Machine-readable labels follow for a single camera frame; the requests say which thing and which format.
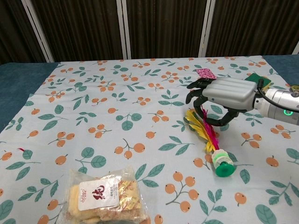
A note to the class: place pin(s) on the pink patterned card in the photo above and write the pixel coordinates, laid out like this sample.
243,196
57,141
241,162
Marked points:
206,73

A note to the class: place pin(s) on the floral tablecloth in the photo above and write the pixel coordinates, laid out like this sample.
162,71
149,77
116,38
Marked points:
130,121

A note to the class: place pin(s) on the white screen frame post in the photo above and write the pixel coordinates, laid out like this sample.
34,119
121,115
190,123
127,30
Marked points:
296,49
39,32
125,29
206,28

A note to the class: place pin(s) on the clear bag of snacks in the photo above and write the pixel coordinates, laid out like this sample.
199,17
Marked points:
102,200

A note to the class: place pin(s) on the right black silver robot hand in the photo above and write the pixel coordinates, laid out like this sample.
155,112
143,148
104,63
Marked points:
229,93

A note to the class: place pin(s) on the dark ribbed screen panel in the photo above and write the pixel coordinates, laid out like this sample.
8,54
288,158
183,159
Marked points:
252,25
165,28
14,30
81,28

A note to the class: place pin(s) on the colourful feather shuttlecock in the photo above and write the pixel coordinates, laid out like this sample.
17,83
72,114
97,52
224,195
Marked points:
222,163

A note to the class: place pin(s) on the green yellow sponge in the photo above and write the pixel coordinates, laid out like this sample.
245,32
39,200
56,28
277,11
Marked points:
254,78

